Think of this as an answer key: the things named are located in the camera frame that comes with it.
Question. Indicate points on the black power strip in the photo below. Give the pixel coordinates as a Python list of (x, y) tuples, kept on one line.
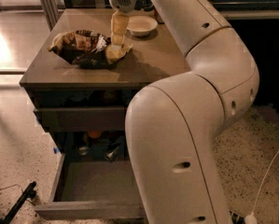
[(236, 218)]

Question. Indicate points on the brown chip bag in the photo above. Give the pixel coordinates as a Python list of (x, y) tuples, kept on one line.
[(88, 49)]

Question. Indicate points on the black stand leg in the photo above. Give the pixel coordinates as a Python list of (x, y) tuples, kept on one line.
[(26, 196)]

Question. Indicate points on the closed upper grey drawer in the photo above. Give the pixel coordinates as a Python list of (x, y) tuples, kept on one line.
[(81, 119)]

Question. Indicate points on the white bowl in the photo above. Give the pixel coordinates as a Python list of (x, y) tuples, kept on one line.
[(141, 25)]

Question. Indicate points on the grey drawer cabinet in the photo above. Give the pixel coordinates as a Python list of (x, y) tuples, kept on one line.
[(51, 82)]

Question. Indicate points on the silver item in drawer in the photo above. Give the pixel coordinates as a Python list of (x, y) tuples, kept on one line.
[(114, 151)]

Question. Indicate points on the orange fruit in drawer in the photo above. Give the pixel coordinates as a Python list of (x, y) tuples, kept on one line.
[(94, 134)]

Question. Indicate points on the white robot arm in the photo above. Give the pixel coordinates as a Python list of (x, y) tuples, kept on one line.
[(171, 124)]

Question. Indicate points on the open grey drawer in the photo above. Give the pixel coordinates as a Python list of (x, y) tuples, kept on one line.
[(87, 189)]

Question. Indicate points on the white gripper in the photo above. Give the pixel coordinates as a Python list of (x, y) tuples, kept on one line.
[(125, 1)]

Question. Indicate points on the metal can in drawer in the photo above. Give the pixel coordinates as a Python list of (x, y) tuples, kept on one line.
[(83, 151)]

